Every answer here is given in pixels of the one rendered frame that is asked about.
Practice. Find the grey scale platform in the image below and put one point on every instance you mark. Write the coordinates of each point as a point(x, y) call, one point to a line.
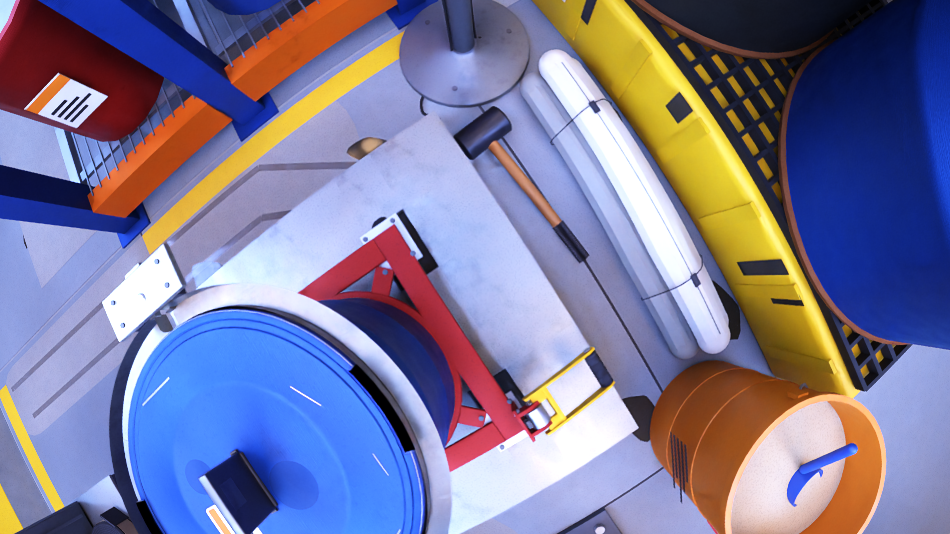
point(460, 252)

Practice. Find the black dolly caster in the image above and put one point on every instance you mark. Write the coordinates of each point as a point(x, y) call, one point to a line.
point(417, 239)

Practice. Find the blue waste pail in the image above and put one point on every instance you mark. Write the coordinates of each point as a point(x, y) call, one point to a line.
point(416, 356)

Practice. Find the grey dolly caster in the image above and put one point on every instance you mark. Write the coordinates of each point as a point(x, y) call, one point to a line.
point(537, 416)

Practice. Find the brown scale foot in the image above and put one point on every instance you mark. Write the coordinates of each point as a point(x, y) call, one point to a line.
point(365, 147)

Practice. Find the black scale foot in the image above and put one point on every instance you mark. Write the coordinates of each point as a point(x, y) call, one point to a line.
point(640, 416)

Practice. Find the blue pail lid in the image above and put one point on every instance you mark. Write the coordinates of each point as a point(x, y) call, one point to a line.
point(282, 416)

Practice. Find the orange pail with sand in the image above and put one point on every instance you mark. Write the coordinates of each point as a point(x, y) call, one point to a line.
point(712, 445)

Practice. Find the grey absorbent sock roll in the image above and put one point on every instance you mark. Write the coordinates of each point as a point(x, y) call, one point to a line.
point(586, 200)

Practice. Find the yellow brake pedal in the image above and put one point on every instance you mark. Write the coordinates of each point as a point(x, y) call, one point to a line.
point(568, 375)

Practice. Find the white absorbent sock roll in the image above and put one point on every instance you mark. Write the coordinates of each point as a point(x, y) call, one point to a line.
point(638, 193)

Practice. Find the yellow spill pallet black grating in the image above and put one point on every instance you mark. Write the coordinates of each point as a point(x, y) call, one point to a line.
point(690, 134)

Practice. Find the grey bolted floor plate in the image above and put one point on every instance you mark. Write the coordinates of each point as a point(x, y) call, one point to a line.
point(590, 523)

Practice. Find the blue and orange pallet rack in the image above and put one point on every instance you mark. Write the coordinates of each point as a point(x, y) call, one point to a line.
point(245, 63)

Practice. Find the white bolted plate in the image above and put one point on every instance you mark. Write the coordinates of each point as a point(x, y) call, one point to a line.
point(145, 293)

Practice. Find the black drum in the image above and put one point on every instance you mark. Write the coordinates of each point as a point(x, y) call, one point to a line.
point(750, 22)

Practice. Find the blue scoop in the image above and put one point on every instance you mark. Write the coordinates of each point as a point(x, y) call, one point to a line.
point(813, 466)

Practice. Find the large blue drum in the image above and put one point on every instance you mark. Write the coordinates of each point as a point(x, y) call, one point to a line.
point(876, 178)

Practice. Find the red drum with white label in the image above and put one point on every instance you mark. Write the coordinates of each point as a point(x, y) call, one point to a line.
point(89, 52)

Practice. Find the dark box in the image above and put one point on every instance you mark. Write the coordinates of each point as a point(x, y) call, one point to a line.
point(56, 519)

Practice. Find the red dolly frame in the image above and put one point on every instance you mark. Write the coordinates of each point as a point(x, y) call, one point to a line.
point(438, 319)

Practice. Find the grey post with round base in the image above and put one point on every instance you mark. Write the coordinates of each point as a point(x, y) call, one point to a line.
point(464, 63)

